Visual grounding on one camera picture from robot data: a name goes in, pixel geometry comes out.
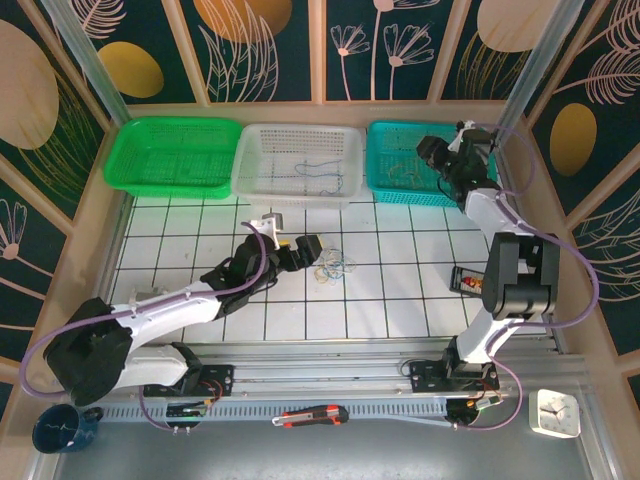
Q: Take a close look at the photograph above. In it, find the white cable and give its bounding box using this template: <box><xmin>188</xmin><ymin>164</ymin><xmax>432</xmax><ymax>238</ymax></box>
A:
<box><xmin>319</xmin><ymin>246</ymin><xmax>351</xmax><ymax>281</ymax></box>

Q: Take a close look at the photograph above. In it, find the blue cable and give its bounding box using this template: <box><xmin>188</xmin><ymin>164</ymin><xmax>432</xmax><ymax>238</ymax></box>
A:
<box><xmin>313</xmin><ymin>249</ymin><xmax>351</xmax><ymax>284</ymax></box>
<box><xmin>293</xmin><ymin>159</ymin><xmax>347</xmax><ymax>197</ymax></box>

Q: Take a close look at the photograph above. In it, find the teal plastic basket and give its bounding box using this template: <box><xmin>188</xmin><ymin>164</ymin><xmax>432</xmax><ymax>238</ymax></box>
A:
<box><xmin>366</xmin><ymin>119</ymin><xmax>500</xmax><ymax>209</ymax></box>

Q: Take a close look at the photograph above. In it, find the white plastic basket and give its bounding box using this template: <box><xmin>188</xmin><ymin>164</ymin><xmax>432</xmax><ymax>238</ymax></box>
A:
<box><xmin>232</xmin><ymin>123</ymin><xmax>365</xmax><ymax>211</ymax></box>

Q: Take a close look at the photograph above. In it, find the black box with orange parts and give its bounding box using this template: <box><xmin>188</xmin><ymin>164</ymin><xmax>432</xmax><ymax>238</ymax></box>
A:
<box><xmin>449</xmin><ymin>266</ymin><xmax>489</xmax><ymax>295</ymax></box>

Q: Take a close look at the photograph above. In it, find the small circuit board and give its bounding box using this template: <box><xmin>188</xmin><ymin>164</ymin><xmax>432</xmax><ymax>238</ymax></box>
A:
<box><xmin>166</xmin><ymin>402</ymin><xmax>211</xmax><ymax>421</ymax></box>
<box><xmin>447</xmin><ymin>397</ymin><xmax>506</xmax><ymax>426</ymax></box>

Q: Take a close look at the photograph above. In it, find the orange black utility knife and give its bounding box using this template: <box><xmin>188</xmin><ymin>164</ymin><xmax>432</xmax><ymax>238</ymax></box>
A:
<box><xmin>272</xmin><ymin>404</ymin><xmax>350</xmax><ymax>429</ymax></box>

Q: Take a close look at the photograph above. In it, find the green plastic basket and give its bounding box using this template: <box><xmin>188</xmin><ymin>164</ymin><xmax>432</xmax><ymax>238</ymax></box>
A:
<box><xmin>102</xmin><ymin>115</ymin><xmax>245</xmax><ymax>200</ymax></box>

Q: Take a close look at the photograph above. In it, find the dark blue mug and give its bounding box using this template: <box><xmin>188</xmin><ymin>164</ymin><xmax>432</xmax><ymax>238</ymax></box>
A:
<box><xmin>32</xmin><ymin>403</ymin><xmax>104</xmax><ymax>455</ymax></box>

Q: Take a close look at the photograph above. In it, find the white square clock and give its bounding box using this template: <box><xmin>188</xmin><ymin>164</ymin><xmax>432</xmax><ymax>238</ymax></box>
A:
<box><xmin>528</xmin><ymin>388</ymin><xmax>584</xmax><ymax>439</ymax></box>

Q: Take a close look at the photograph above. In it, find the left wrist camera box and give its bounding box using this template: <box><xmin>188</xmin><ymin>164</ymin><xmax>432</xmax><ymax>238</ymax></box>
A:
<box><xmin>248</xmin><ymin>211</ymin><xmax>287</xmax><ymax>249</ymax></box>

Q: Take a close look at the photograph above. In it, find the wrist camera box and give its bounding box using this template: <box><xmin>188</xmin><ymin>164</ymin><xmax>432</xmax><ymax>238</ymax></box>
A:
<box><xmin>248</xmin><ymin>211</ymin><xmax>287</xmax><ymax>249</ymax></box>
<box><xmin>447</xmin><ymin>118</ymin><xmax>496</xmax><ymax>151</ymax></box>

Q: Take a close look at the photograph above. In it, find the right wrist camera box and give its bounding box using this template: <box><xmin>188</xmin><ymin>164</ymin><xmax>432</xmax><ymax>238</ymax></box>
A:
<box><xmin>447</xmin><ymin>118</ymin><xmax>496</xmax><ymax>151</ymax></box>

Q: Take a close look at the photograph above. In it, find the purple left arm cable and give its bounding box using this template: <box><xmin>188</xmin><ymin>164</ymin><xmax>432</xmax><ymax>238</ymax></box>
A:
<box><xmin>20</xmin><ymin>227</ymin><xmax>271</xmax><ymax>432</ymax></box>

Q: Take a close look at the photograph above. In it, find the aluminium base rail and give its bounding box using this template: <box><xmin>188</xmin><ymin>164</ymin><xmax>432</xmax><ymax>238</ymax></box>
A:
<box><xmin>164</xmin><ymin>342</ymin><xmax>589</xmax><ymax>401</ymax></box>

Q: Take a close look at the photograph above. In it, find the aluminium corner post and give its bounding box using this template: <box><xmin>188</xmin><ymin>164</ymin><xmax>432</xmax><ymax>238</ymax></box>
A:
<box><xmin>492</xmin><ymin>0</ymin><xmax>586</xmax><ymax>134</ymax></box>
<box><xmin>39</xmin><ymin>0</ymin><xmax>135</xmax><ymax>126</ymax></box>

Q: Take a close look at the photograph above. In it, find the aluminium side rail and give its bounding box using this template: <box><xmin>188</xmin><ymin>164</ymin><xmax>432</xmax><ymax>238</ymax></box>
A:
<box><xmin>492</xmin><ymin>142</ymin><xmax>619</xmax><ymax>480</ymax></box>
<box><xmin>94</xmin><ymin>192</ymin><xmax>136</xmax><ymax>306</ymax></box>

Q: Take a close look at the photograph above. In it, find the grey slotted cable duct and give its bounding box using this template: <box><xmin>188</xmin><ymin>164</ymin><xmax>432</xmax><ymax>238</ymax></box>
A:
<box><xmin>97</xmin><ymin>399</ymin><xmax>531</xmax><ymax>426</ymax></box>

